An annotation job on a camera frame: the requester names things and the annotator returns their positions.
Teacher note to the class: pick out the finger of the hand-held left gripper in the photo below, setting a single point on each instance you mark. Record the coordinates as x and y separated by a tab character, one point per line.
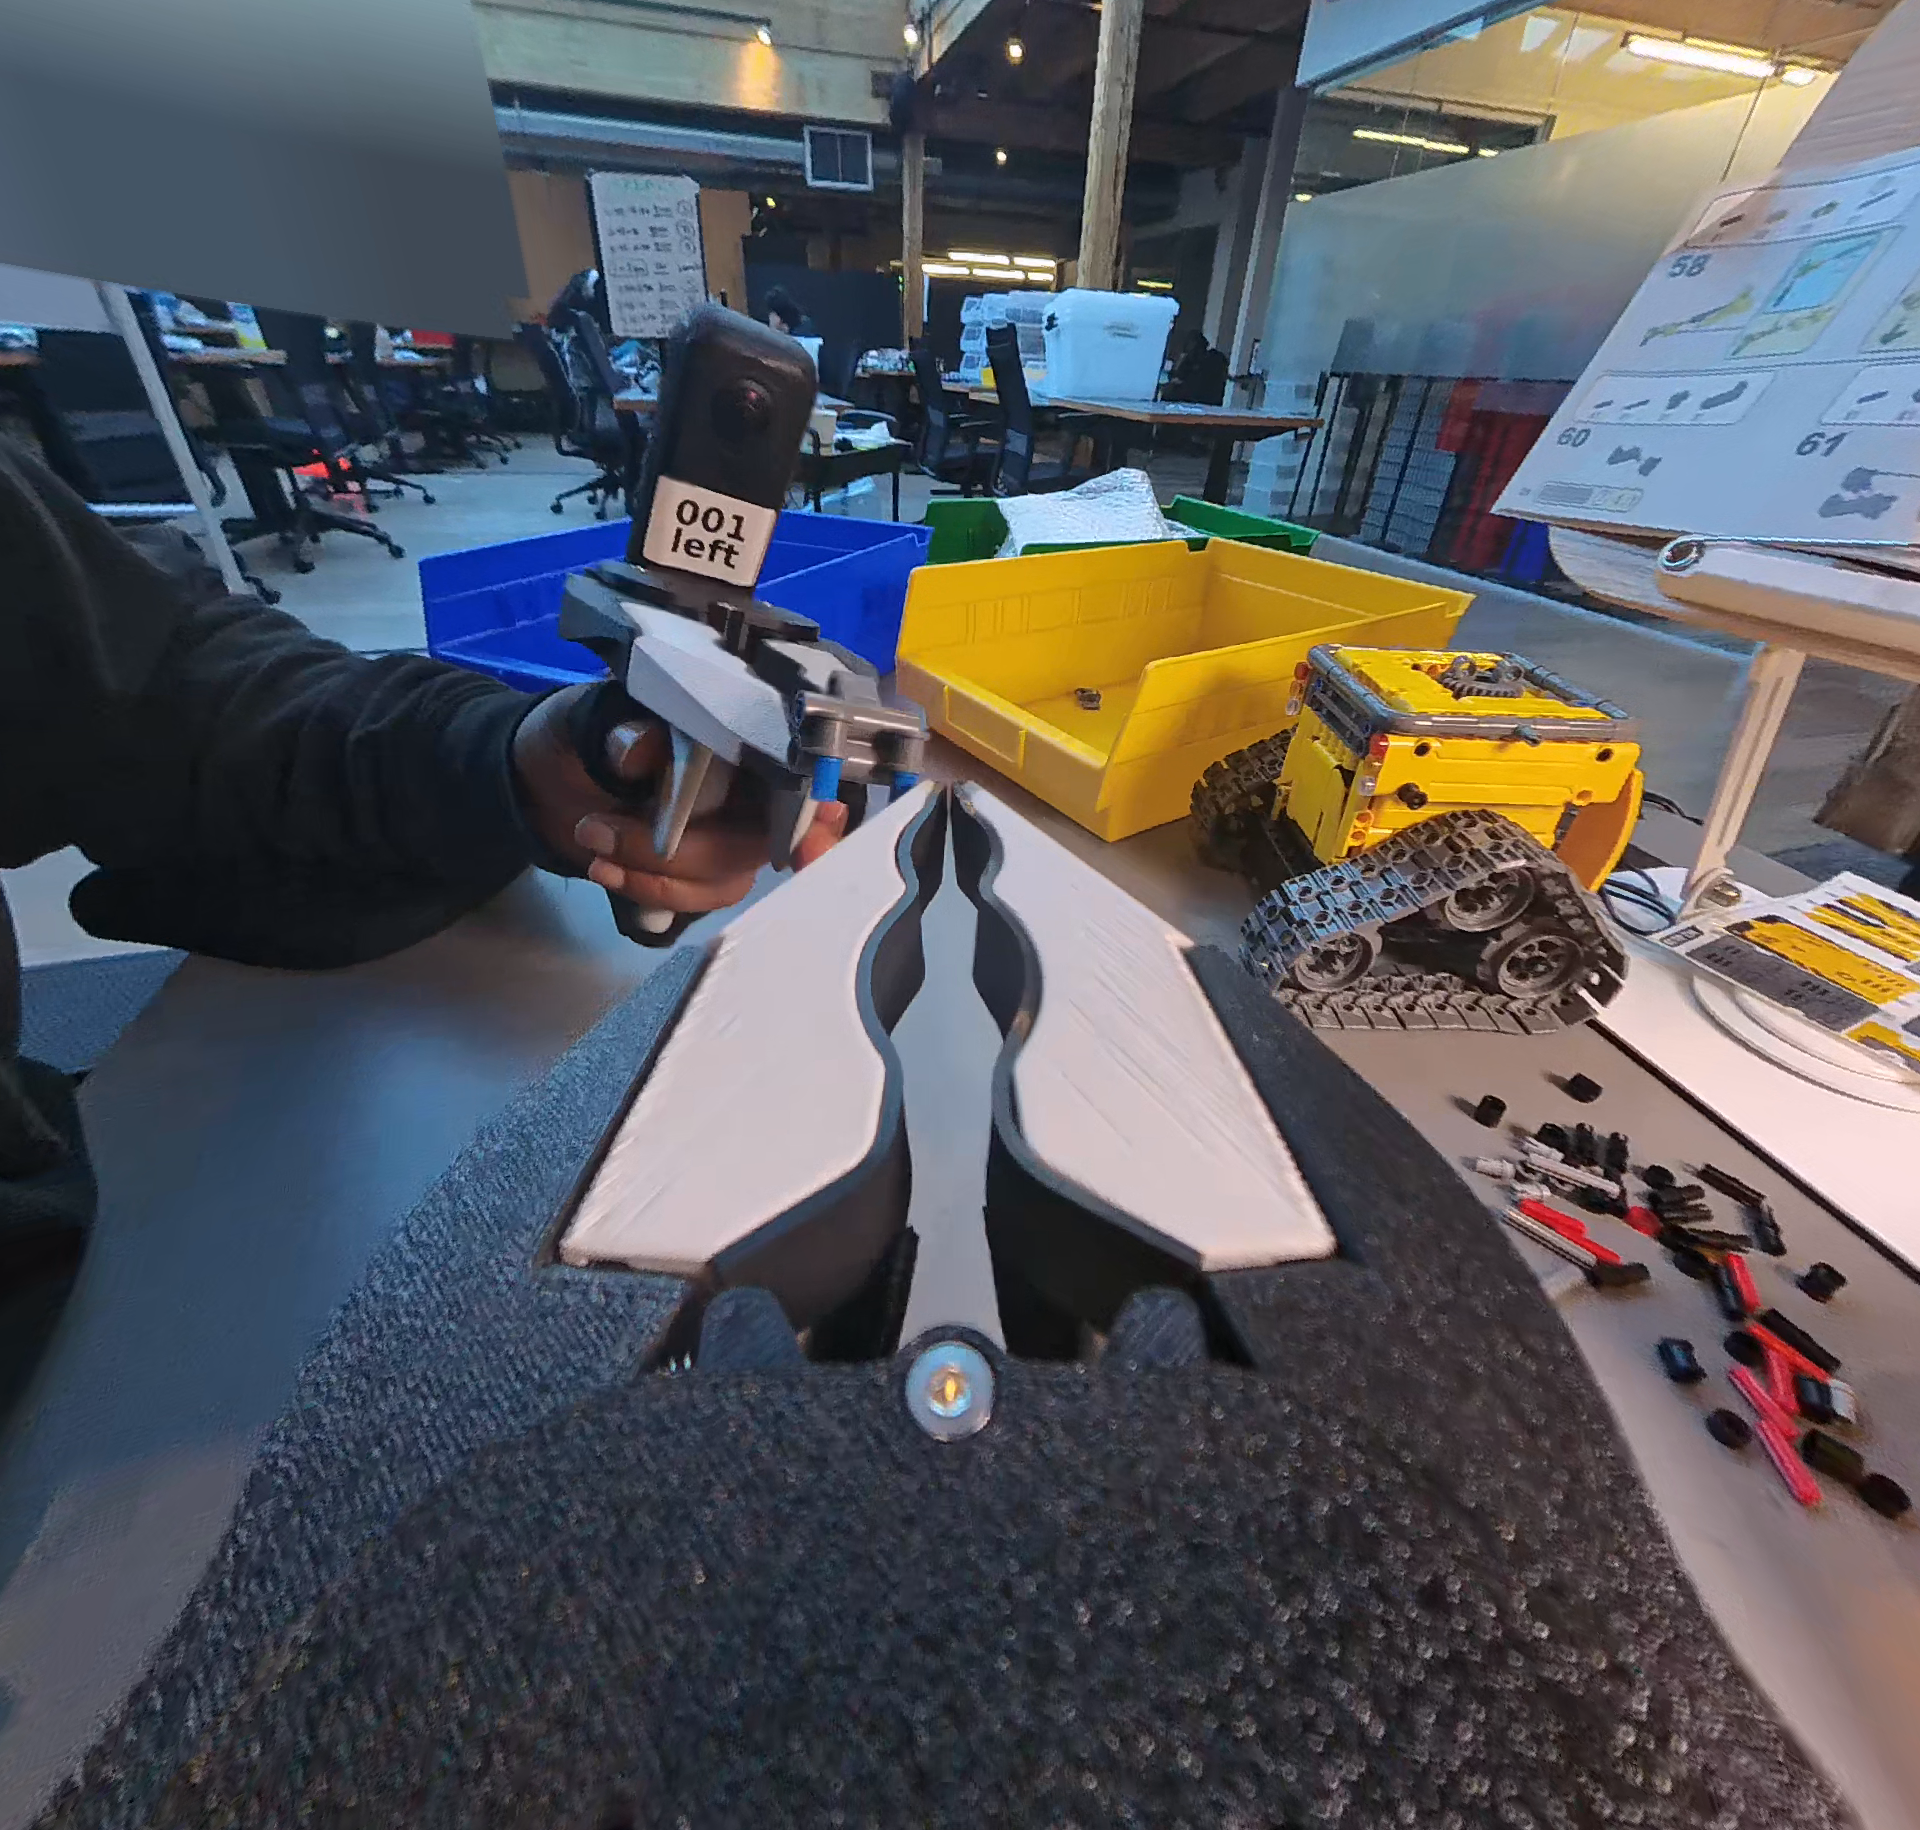
705	676
818	672

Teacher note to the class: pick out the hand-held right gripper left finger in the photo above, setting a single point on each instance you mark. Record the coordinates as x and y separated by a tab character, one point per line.
737	1095

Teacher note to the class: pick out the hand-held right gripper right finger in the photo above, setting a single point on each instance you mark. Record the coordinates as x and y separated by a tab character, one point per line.
1172	1095

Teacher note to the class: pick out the grey brick beam assembly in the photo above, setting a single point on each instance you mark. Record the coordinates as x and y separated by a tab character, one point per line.
862	727

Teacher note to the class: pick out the grey desk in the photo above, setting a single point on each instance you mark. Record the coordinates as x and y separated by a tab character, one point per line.
300	1110

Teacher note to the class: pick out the person's left hand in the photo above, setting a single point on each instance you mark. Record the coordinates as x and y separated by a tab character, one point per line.
572	795

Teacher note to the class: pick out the whiteboard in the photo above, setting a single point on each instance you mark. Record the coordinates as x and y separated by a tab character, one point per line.
645	256

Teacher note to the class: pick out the blue storage bin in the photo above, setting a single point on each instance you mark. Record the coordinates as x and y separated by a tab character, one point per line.
512	615

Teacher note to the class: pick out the green storage bin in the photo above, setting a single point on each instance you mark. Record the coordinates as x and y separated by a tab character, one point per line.
962	525

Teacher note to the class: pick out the yellow storage bin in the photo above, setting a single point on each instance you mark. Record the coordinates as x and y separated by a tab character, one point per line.
1022	631

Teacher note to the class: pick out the white plastic crate stack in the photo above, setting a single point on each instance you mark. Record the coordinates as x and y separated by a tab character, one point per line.
1110	346

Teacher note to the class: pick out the yellow tracked toy bulldozer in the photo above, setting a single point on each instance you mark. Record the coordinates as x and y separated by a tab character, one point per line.
1440	781

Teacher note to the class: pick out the row of black office chairs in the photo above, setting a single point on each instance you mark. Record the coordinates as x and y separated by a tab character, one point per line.
300	426

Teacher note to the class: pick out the long wooden office table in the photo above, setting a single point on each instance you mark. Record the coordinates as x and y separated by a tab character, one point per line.
1202	417

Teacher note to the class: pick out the pile of small black pins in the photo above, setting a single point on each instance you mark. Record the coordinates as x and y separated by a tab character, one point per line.
1682	1200

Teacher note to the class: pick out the rack of coloured bins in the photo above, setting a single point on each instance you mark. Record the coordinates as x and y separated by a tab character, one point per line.
1487	465

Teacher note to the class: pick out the black printed sweatshirt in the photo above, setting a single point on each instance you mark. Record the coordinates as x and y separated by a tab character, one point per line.
30	1185

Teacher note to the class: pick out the open instruction manual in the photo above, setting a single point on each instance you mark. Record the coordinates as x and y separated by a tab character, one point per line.
1770	360

